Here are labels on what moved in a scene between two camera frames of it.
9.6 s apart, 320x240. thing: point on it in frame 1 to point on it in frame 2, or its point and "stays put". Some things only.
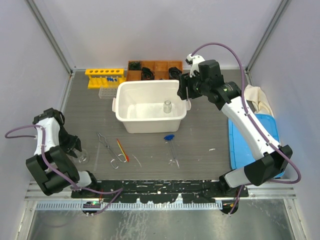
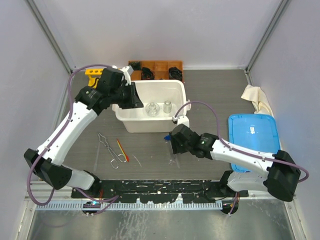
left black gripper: (71, 143) to (135, 101)
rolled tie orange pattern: (147, 74) stays put
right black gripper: (182, 92) to (176, 148)
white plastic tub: (150, 106) stays put
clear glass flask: (167, 107) stays put
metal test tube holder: (114, 162) stays put
